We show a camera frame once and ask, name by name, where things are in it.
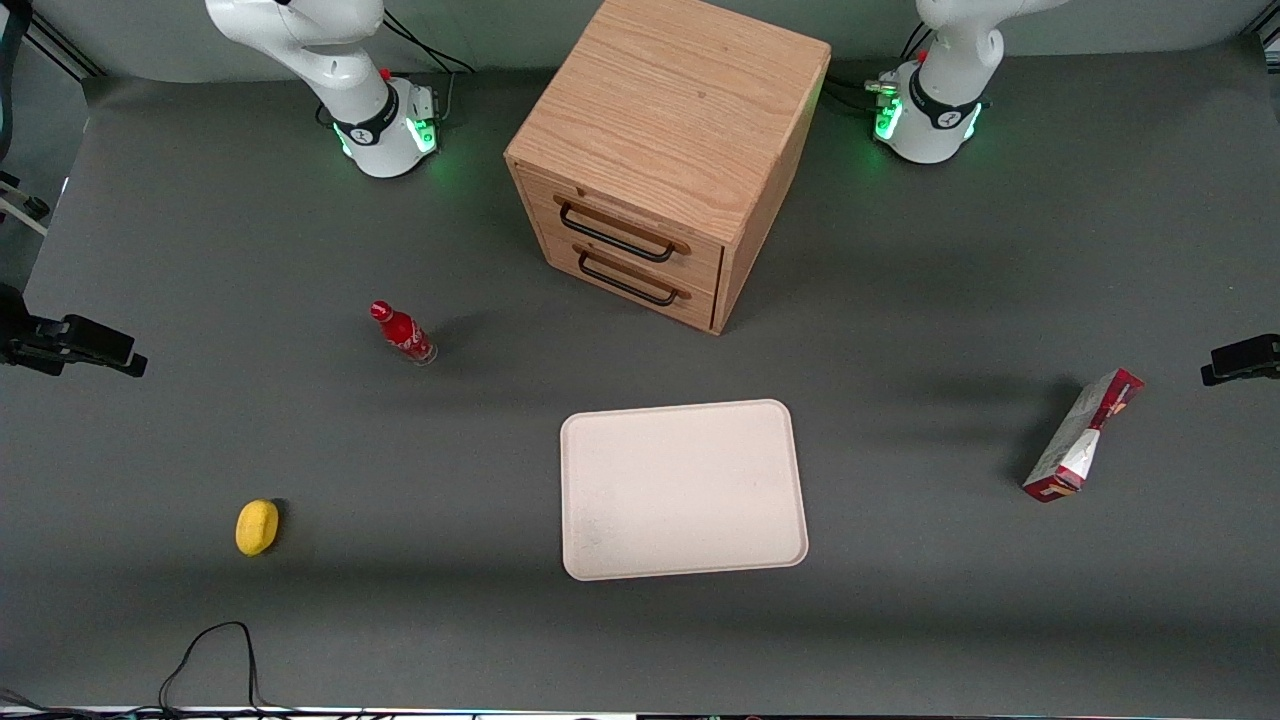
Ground red cookie box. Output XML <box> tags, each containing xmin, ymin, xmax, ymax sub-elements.
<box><xmin>1021</xmin><ymin>368</ymin><xmax>1146</xmax><ymax>503</ymax></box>

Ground cream rectangular tray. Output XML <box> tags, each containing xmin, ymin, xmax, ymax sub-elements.
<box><xmin>559</xmin><ymin>399</ymin><xmax>810</xmax><ymax>582</ymax></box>

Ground red cola bottle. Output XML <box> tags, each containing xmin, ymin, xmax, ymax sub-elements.
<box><xmin>369</xmin><ymin>300</ymin><xmax>439</xmax><ymax>367</ymax></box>

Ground wooden two-drawer cabinet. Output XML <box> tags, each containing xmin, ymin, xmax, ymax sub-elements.
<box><xmin>504</xmin><ymin>0</ymin><xmax>832</xmax><ymax>336</ymax></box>

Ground yellow lemon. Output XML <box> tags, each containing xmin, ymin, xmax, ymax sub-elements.
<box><xmin>235</xmin><ymin>499</ymin><xmax>281</xmax><ymax>557</ymax></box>

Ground white and black stand foot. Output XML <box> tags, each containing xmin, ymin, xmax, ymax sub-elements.
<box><xmin>0</xmin><ymin>170</ymin><xmax>51</xmax><ymax>237</ymax></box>

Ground black drawer handle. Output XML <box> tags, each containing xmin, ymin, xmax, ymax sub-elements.
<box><xmin>555</xmin><ymin>197</ymin><xmax>691</xmax><ymax>264</ymax></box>
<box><xmin>573</xmin><ymin>243</ymin><xmax>691</xmax><ymax>307</ymax></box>

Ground black left arm base cables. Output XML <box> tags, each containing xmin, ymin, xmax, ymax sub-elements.
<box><xmin>823</xmin><ymin>22</ymin><xmax>933</xmax><ymax>113</ymax></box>

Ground black arm base cables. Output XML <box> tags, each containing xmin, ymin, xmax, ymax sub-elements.
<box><xmin>823</xmin><ymin>22</ymin><xmax>933</xmax><ymax>113</ymax></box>
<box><xmin>383</xmin><ymin>10</ymin><xmax>477</xmax><ymax>126</ymax></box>

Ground black right arm base cables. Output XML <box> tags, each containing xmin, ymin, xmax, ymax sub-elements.
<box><xmin>383</xmin><ymin>10</ymin><xmax>477</xmax><ymax>126</ymax></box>

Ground black looped table cable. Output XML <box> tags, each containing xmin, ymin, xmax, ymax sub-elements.
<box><xmin>158</xmin><ymin>621</ymin><xmax>301</xmax><ymax>717</ymax></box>

